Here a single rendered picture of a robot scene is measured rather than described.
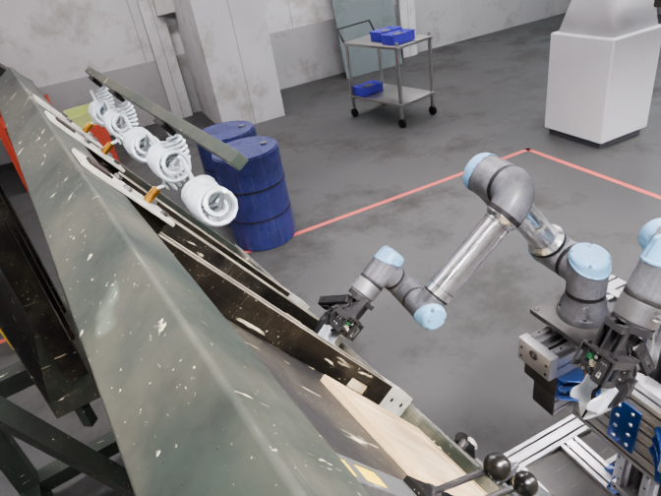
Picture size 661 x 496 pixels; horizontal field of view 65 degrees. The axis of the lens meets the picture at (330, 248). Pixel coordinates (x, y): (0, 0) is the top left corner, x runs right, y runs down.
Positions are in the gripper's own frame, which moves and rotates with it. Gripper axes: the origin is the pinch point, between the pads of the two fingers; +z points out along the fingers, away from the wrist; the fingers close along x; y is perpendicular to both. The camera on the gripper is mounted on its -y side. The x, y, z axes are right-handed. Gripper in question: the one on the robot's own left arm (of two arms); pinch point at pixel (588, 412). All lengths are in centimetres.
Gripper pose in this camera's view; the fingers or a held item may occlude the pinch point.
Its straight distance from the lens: 113.1
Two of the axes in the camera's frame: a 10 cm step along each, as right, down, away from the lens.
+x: 4.1, 4.2, -8.1
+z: -2.9, 9.0, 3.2
